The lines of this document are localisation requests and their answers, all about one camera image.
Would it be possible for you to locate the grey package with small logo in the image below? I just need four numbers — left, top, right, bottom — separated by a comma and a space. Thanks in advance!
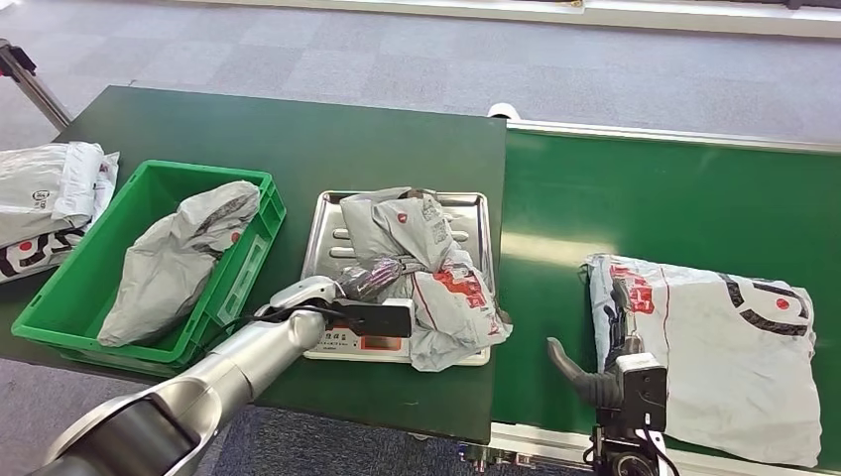
0, 141, 121, 250

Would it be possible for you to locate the green belt conveyor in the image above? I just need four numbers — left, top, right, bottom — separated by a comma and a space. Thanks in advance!
489, 102, 841, 476

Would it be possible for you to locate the grey package with red print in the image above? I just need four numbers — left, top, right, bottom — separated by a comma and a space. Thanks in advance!
338, 186, 514, 374

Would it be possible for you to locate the white scale with steel tray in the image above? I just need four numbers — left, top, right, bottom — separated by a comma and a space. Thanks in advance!
300, 190, 493, 367

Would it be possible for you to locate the metal stand pole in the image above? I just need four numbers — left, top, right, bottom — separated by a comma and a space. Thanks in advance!
0, 39, 72, 133

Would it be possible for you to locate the plain grey crumpled package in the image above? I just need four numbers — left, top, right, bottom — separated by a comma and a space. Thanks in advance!
96, 180, 262, 348

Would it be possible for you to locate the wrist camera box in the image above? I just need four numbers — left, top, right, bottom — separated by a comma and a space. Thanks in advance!
331, 298, 416, 339
614, 352, 669, 431

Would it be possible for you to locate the large white package red print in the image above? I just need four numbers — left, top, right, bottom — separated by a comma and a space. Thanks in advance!
581, 254, 824, 469

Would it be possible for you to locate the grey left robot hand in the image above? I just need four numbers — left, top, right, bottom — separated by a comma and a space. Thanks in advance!
336, 256, 429, 303

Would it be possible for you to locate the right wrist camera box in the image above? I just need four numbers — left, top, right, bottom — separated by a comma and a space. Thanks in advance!
614, 352, 669, 431

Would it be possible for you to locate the white package bold black print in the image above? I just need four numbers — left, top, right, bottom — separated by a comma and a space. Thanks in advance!
0, 223, 93, 285

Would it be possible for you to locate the green plastic basket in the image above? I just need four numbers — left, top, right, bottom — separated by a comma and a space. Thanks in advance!
11, 160, 288, 381

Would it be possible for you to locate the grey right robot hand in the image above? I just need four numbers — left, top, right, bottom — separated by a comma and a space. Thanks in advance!
546, 279, 649, 409

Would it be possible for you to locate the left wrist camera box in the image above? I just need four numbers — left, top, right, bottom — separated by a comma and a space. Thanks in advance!
331, 298, 416, 339

